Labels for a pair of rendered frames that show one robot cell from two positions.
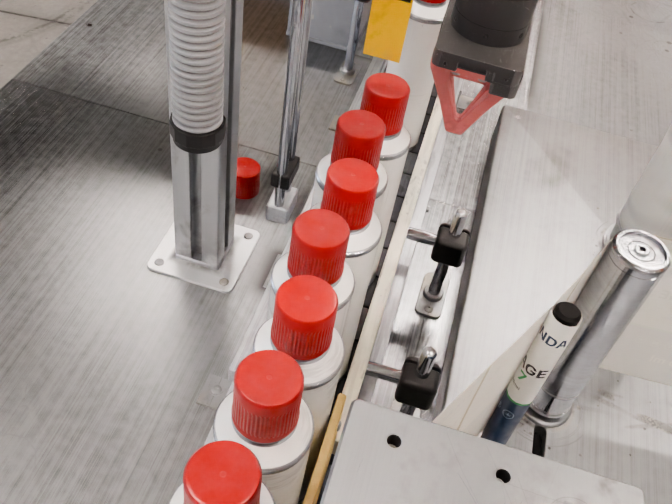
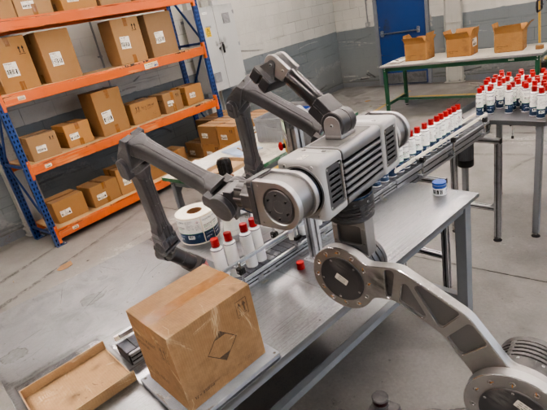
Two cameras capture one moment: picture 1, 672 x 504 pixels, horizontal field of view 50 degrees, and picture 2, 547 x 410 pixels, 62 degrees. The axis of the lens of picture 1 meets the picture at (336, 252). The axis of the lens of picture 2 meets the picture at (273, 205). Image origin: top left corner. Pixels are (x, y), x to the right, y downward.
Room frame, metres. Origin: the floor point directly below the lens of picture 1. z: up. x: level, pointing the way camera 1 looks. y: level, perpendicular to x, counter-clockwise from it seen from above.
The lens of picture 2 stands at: (1.85, 1.24, 1.85)
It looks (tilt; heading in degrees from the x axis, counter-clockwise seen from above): 23 degrees down; 224
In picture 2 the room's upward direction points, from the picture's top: 12 degrees counter-clockwise
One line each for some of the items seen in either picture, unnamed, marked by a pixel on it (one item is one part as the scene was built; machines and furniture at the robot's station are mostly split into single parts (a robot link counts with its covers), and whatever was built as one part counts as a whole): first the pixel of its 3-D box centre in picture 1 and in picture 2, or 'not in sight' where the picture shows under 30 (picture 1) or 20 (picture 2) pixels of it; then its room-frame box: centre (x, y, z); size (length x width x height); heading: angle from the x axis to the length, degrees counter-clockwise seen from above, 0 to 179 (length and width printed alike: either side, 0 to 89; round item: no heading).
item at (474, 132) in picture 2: not in sight; (443, 203); (-0.89, 0.17, 0.47); 1.17 x 0.38 x 0.94; 172
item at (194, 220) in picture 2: not in sight; (197, 223); (0.59, -0.52, 0.95); 0.20 x 0.20 x 0.14
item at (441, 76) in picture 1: (470, 77); not in sight; (0.52, -0.08, 1.05); 0.07 x 0.07 x 0.09; 83
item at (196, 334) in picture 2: not in sight; (198, 332); (1.21, 0.19, 0.99); 0.30 x 0.24 x 0.27; 173
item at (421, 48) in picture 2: not in sight; (418, 45); (-5.05, -1.72, 0.97); 0.47 x 0.41 x 0.37; 176
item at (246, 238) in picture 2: not in sight; (247, 245); (0.71, -0.05, 0.98); 0.05 x 0.05 x 0.20
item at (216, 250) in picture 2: not in sight; (220, 260); (0.85, -0.07, 0.98); 0.05 x 0.05 x 0.20
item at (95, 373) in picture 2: not in sight; (77, 385); (1.49, -0.15, 0.85); 0.30 x 0.26 x 0.04; 172
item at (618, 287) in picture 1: (586, 336); not in sight; (0.34, -0.19, 0.97); 0.05 x 0.05 x 0.19
